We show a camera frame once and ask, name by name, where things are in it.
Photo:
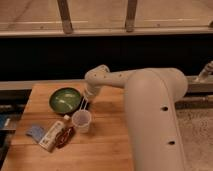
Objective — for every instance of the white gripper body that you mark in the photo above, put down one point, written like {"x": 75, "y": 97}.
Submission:
{"x": 91, "y": 91}

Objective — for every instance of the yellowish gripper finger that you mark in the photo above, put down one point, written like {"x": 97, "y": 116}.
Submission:
{"x": 84, "y": 104}

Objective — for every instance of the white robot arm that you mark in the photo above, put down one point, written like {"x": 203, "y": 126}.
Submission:
{"x": 150, "y": 95}

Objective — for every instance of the green bowl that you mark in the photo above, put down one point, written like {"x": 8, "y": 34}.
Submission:
{"x": 65, "y": 100}

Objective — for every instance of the clear plastic cup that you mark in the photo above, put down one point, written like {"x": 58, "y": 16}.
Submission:
{"x": 81, "y": 121}

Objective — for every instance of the dark red snack packet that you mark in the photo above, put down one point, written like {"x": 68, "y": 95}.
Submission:
{"x": 63, "y": 137}

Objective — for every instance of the white bottle with cap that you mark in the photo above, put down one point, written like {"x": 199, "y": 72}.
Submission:
{"x": 48, "y": 140}

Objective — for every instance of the left metal post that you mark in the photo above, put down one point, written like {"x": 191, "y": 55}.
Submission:
{"x": 65, "y": 16}

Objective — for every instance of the metal post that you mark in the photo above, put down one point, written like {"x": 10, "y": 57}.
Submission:
{"x": 130, "y": 15}
{"x": 65, "y": 16}

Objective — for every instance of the right metal post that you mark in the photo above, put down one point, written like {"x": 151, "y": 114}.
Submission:
{"x": 130, "y": 15}

